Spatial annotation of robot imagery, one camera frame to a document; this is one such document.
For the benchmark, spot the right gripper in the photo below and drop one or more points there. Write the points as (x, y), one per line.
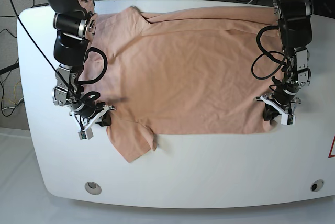
(99, 117)

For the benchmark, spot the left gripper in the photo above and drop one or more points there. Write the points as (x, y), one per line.
(278, 103)

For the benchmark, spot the peach pink T-shirt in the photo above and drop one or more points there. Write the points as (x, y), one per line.
(180, 73)

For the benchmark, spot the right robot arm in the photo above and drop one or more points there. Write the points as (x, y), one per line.
(75, 24)

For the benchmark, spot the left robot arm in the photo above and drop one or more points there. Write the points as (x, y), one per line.
(292, 72)

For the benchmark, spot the red triangle warning sticker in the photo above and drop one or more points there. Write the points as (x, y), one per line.
(332, 150)

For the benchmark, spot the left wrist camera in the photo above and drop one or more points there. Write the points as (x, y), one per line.
(288, 119)

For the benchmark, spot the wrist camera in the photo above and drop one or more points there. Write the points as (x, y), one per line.
(85, 134)
(288, 119)

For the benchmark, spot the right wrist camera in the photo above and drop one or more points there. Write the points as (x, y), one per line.
(85, 134)

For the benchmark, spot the left table cable grommet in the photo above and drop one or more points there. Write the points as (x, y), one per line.
(92, 188)

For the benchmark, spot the table cable grommet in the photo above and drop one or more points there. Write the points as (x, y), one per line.
(317, 185)
(92, 188)

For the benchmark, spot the right table cable grommet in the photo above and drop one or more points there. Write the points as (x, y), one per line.
(317, 185)

